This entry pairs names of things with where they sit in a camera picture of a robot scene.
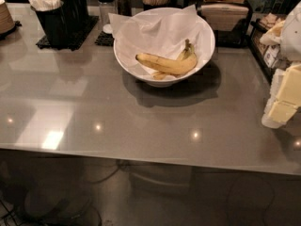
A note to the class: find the white paper liner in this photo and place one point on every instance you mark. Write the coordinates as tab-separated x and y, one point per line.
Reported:
156	32

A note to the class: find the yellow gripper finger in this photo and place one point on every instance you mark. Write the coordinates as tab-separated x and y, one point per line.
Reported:
277	113

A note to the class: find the brown napkin dispenser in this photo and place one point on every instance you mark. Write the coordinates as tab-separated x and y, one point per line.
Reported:
229	21

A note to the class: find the rear black cutlery holder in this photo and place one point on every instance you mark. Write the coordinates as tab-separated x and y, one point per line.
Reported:
80	2

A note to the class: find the small black rubber mat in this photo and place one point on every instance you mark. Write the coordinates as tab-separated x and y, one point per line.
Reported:
104	39

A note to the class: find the salt shaker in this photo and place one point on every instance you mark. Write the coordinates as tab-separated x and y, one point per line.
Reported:
106	7

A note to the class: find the yellow banana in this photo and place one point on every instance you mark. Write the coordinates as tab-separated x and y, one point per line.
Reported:
181	56
167	65

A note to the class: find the black cutlery holder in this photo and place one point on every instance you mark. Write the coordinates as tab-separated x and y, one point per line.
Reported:
67	12
80	2

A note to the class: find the front black cutlery holder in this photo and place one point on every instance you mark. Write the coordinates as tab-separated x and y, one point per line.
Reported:
67	12

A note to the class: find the brown paper cup stack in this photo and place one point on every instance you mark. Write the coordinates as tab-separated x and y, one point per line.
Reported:
6	21

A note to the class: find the white bowl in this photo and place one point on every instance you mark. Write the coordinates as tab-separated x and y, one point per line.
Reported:
138	74

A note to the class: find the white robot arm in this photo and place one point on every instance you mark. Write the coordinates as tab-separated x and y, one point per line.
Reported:
290	46

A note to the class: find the black condiment packet rack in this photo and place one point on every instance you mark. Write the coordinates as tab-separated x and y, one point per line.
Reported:
268	56

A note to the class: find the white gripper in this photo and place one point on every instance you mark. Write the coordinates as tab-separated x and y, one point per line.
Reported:
292	37

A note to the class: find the pepper shaker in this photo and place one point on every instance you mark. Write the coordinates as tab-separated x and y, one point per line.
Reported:
123	0

